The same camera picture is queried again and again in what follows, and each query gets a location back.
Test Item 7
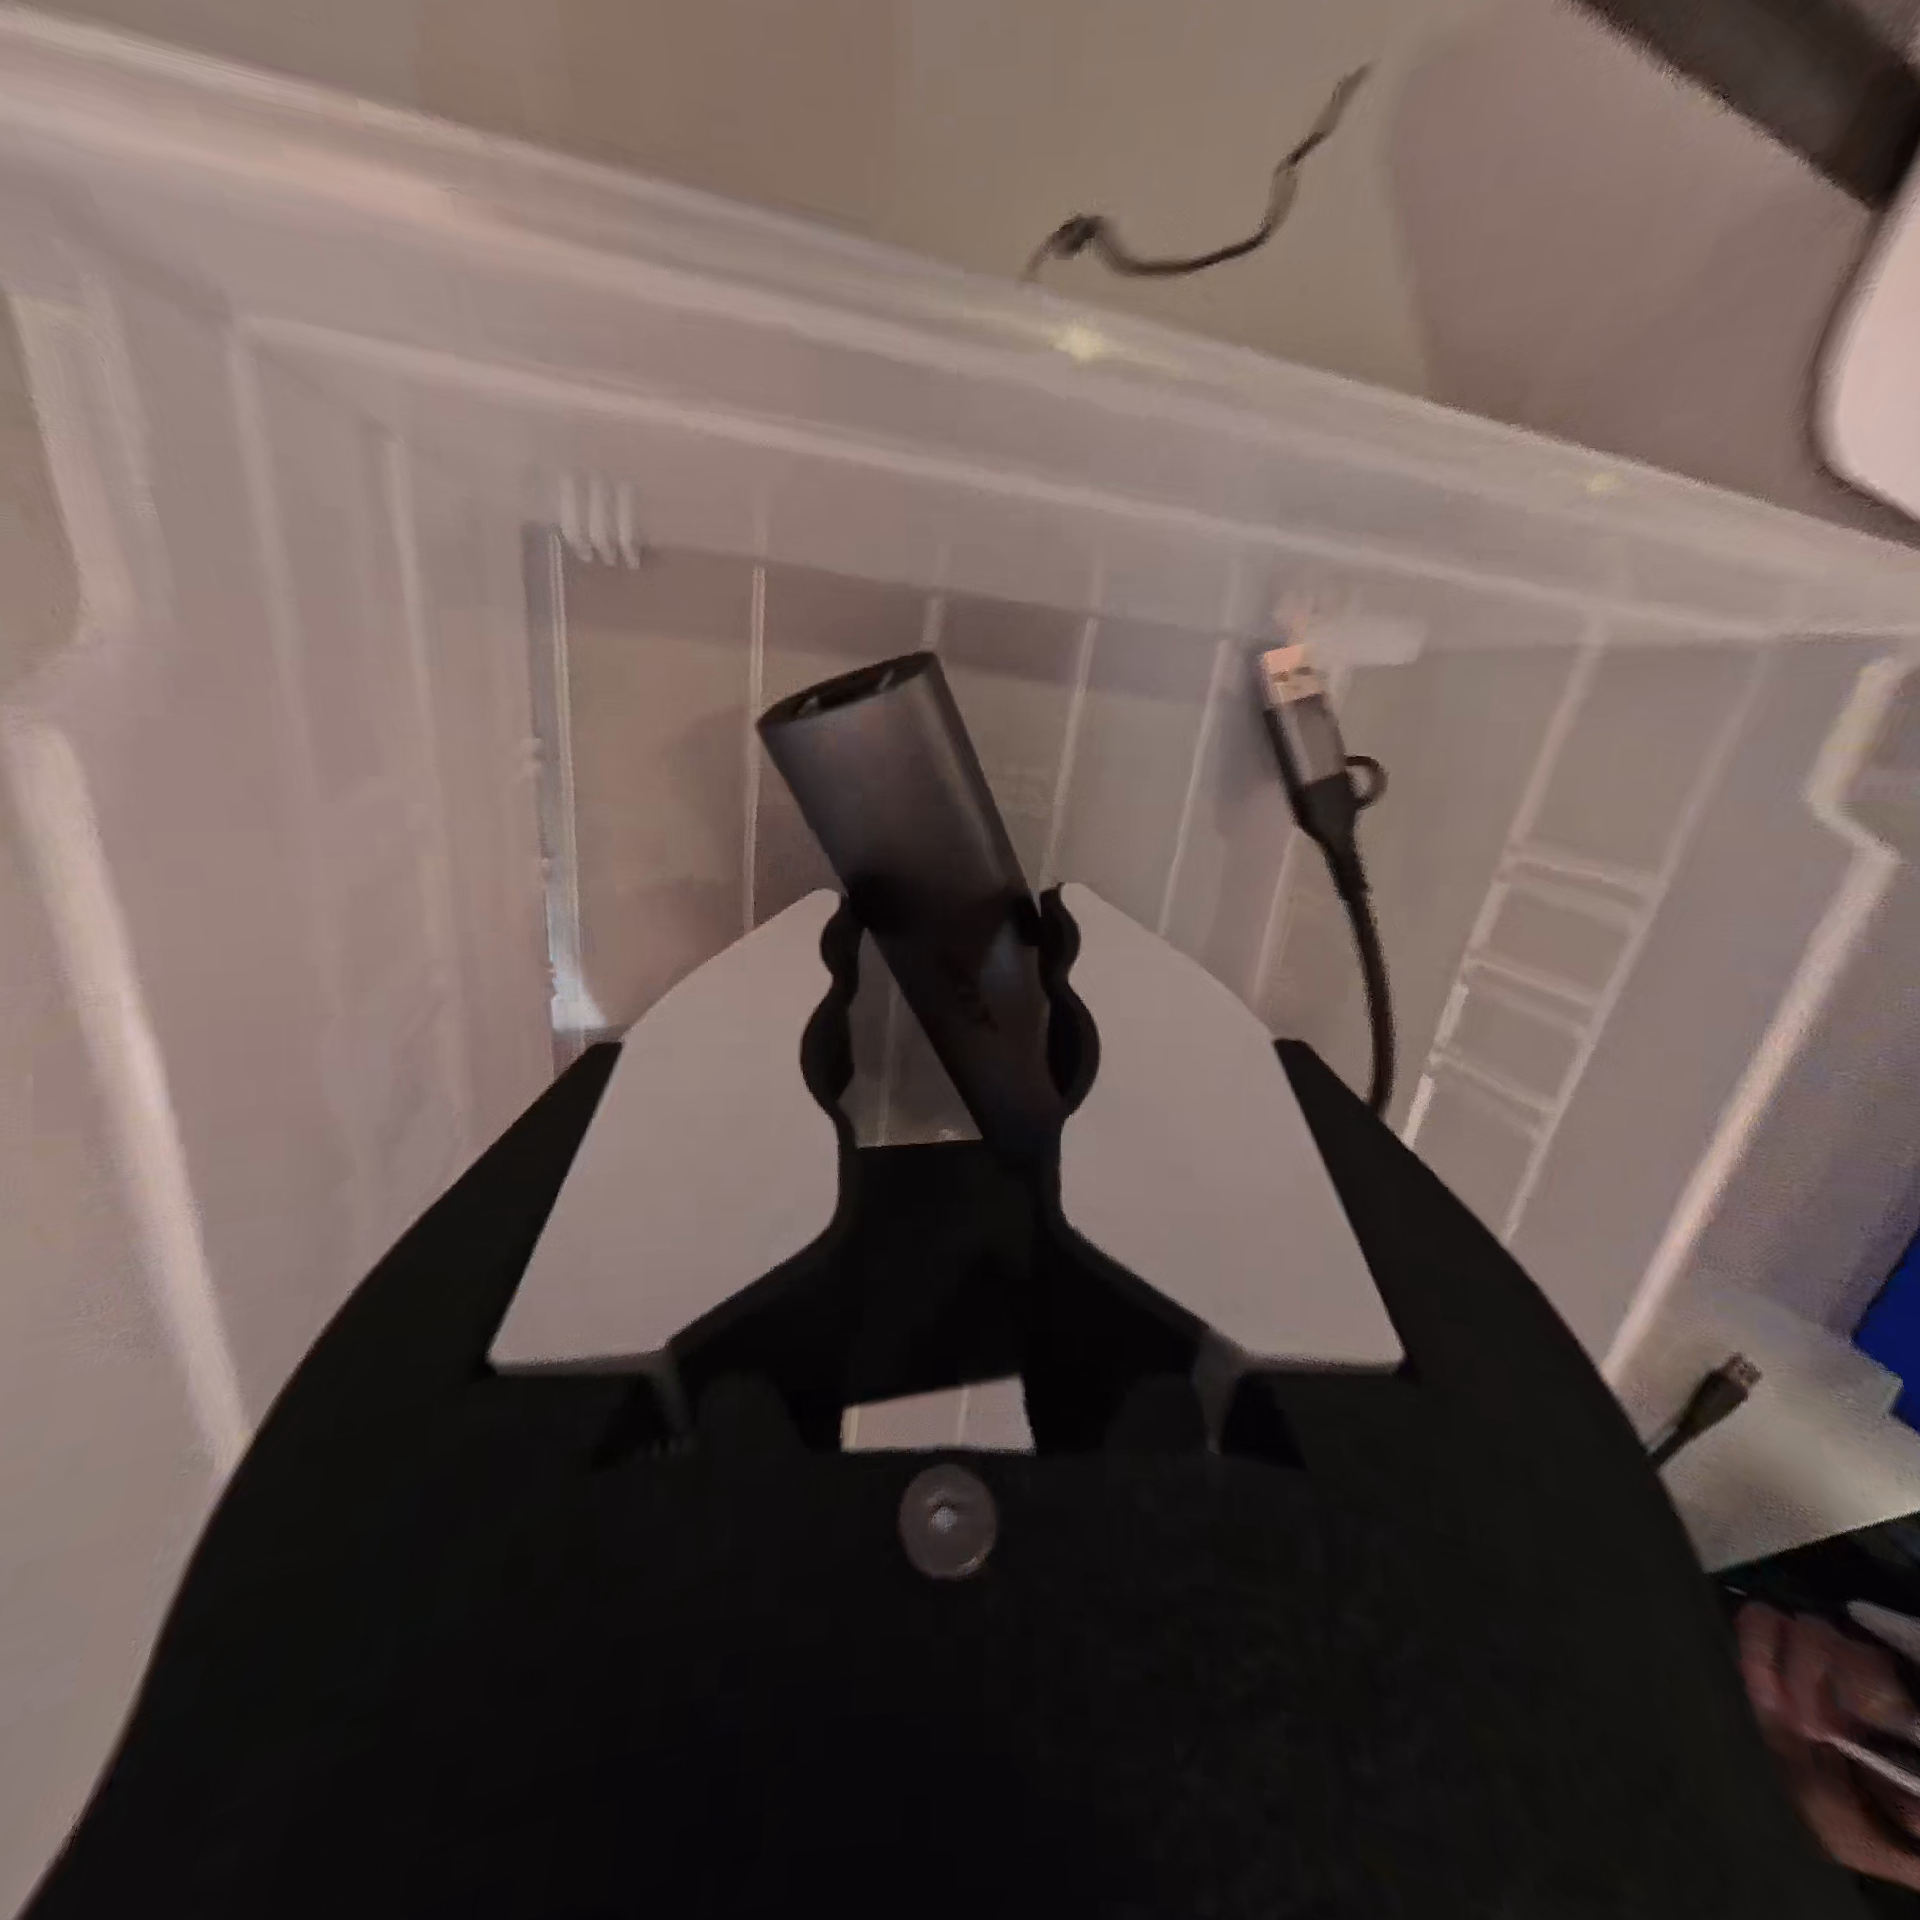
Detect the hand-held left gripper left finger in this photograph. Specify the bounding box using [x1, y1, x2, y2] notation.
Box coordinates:
[482, 884, 866, 1373]

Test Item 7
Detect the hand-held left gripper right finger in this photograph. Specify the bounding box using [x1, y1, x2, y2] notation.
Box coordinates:
[1034, 881, 1413, 1373]

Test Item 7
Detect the black cable silver plug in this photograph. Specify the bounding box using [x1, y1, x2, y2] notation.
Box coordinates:
[1256, 638, 1400, 1114]

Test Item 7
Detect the clear plastic bin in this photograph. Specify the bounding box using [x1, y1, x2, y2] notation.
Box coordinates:
[0, 15, 1920, 1502]

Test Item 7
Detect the blue plastic bin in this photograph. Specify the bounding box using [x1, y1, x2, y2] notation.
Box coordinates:
[1847, 1222, 1920, 1432]

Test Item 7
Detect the person's right hand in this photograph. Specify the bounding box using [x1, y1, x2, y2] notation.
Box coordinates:
[1737, 1602, 1920, 1882]

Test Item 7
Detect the white folding stand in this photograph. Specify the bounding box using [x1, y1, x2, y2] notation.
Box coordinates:
[1807, 194, 1920, 527]

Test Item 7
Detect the thin black wire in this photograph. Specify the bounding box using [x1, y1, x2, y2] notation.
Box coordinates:
[1023, 63, 1374, 287]

